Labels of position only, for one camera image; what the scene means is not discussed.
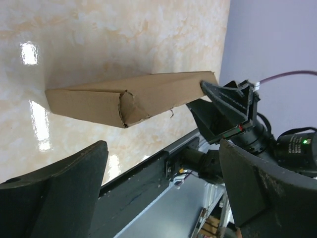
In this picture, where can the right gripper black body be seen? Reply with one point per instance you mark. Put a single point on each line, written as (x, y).
(246, 126)

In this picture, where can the brown cardboard box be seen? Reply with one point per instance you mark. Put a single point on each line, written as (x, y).
(126, 102)

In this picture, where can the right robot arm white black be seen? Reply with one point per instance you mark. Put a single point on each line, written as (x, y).
(295, 149)

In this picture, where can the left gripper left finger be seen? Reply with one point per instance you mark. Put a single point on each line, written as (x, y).
(56, 201)

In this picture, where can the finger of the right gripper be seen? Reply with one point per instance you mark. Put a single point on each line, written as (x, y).
(211, 123)
(234, 102)

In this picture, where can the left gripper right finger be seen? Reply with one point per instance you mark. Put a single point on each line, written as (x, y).
(267, 201)

